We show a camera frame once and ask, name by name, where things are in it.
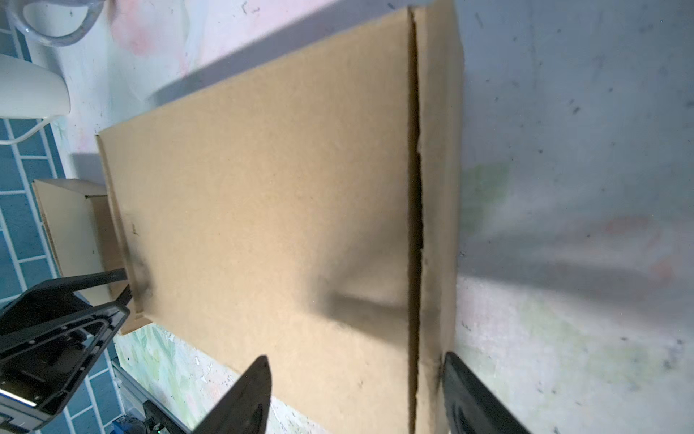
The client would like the lavender speckled ceramic cup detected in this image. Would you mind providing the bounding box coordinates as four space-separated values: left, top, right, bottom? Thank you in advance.
1 0 106 48

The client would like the blue tool at bottom left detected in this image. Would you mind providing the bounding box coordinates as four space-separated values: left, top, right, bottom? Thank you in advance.
111 415 149 434

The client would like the brown cardboard sheet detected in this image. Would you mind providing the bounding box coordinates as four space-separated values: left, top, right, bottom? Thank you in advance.
97 1 464 433

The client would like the white ceramic mug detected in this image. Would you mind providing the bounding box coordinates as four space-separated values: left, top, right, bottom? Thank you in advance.
1 54 70 146

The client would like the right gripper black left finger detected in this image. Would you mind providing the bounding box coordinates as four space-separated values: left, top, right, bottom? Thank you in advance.
193 356 272 434

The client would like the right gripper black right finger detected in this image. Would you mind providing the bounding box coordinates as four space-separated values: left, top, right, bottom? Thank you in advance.
442 352 530 434

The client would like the brown cardboard box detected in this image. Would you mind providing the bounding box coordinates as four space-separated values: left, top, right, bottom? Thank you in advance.
32 179 124 277

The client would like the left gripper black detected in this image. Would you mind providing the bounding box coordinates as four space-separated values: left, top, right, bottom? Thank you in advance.
1 269 131 433

